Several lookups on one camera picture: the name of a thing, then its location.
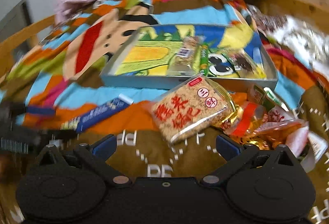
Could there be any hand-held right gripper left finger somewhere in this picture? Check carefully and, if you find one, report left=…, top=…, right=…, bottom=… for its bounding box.
left=29, top=134, right=133, bottom=187

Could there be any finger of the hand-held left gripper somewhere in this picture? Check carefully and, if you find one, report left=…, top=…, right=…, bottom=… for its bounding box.
left=0, top=102, right=56, bottom=122
left=38, top=128, right=78, bottom=140

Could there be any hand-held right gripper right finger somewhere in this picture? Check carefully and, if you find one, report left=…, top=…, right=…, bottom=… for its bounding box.
left=202, top=134, right=302, bottom=187

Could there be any gold orange snack packet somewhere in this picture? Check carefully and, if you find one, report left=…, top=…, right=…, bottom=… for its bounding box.
left=213, top=100, right=273, bottom=138

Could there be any blue white snack packet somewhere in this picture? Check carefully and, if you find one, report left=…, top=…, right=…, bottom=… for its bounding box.
left=60, top=94, right=134, bottom=134

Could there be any green white snack packet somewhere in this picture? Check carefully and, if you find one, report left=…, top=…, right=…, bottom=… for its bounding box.
left=247, top=84, right=292, bottom=112

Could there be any clear dark dried fruit packet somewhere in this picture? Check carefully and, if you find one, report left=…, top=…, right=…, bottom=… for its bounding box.
left=226, top=50, right=261, bottom=73

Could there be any green stick snack packet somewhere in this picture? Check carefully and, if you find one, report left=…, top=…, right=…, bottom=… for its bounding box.
left=197, top=43, right=211, bottom=77

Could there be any printed metal tray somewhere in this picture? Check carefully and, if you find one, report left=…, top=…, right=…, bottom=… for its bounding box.
left=100, top=24, right=278, bottom=91

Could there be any clear granola bar packet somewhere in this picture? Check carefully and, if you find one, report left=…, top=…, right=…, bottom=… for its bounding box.
left=170, top=36, right=206, bottom=77

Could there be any clear rice cracker packet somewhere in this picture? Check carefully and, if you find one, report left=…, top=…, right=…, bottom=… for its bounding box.
left=150, top=73, right=235, bottom=147

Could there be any orange clear snack packet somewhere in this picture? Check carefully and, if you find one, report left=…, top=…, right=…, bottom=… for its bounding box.
left=253, top=118, right=309, bottom=151

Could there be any pink snack packet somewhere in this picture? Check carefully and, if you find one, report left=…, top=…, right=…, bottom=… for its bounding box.
left=284, top=124, right=310, bottom=161

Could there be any colourful printed blanket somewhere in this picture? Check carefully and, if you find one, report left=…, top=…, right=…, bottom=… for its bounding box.
left=0, top=0, right=329, bottom=224

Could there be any grey door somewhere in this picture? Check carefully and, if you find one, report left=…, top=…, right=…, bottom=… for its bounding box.
left=0, top=0, right=34, bottom=42

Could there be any wooden bed frame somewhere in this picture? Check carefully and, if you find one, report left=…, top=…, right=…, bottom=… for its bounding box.
left=0, top=0, right=329, bottom=78

